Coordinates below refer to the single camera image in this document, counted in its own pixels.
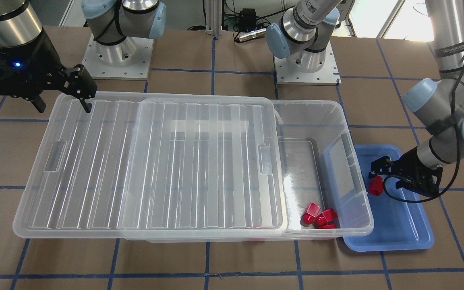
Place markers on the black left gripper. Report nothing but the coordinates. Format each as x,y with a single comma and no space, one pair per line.
416,164

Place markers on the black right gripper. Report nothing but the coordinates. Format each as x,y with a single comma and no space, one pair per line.
38,69

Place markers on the red block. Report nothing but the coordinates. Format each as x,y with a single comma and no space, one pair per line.
326,217
328,226
376,186
310,214

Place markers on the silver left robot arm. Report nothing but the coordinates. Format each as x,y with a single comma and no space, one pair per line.
437,104

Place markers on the clear plastic storage box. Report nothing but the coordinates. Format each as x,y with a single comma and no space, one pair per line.
320,173

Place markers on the red block in box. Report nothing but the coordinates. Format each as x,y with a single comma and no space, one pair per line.
328,226
326,217
310,214

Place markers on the clear plastic box lid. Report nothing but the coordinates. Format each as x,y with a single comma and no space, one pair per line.
76,186

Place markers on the blue plastic tray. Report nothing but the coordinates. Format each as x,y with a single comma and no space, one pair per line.
397,225

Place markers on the black power adapter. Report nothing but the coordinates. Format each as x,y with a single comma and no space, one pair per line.
247,18

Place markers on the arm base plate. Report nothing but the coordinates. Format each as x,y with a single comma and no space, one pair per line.
306,68
128,60

